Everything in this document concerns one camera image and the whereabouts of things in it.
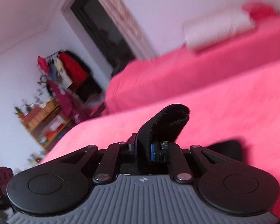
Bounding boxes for pink patterned curtain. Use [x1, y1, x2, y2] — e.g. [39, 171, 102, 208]
[98, 0, 158, 60]

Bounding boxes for folded pink blanket stack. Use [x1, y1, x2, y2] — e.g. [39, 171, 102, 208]
[241, 0, 279, 21]

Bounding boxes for wooden shelf with boxes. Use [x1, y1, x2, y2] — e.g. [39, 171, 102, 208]
[14, 98, 75, 152]

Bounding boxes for pink-covered far bed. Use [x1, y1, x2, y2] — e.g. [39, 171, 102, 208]
[105, 16, 280, 113]

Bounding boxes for dark window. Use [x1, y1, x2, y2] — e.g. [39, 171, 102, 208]
[71, 0, 135, 77]

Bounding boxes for hanging clothes on rack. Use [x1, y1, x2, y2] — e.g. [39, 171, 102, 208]
[37, 50, 102, 103]

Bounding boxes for black knit pants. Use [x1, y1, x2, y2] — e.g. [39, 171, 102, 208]
[136, 103, 243, 175]

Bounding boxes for maroon hanging garment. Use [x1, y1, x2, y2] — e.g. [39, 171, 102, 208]
[46, 79, 90, 124]

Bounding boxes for folded cream quilt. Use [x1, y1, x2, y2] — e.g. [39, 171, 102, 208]
[182, 9, 255, 51]

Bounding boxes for pink blanket on near bed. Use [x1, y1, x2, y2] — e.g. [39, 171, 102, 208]
[44, 60, 280, 217]

